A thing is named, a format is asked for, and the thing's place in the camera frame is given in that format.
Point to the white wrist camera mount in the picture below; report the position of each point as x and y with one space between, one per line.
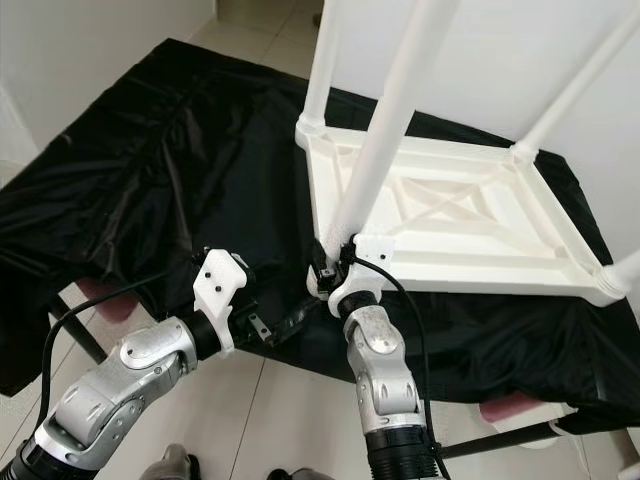
375 250
220 280

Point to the black tablecloth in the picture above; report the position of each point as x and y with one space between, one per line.
160 180

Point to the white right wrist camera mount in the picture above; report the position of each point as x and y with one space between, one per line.
375 250

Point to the grey robot foot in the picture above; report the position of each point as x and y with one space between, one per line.
292 475
178 464

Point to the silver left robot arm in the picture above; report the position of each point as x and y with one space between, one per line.
130 370

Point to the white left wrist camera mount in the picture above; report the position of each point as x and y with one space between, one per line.
220 280

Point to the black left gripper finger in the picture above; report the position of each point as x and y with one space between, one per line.
292 318

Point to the grey left robot foot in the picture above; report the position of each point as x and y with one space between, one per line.
178 464

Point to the white plastic table leg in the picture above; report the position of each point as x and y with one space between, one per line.
575 90
622 278
390 120
322 65

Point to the grey right robot foot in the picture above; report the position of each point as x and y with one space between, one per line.
292 475

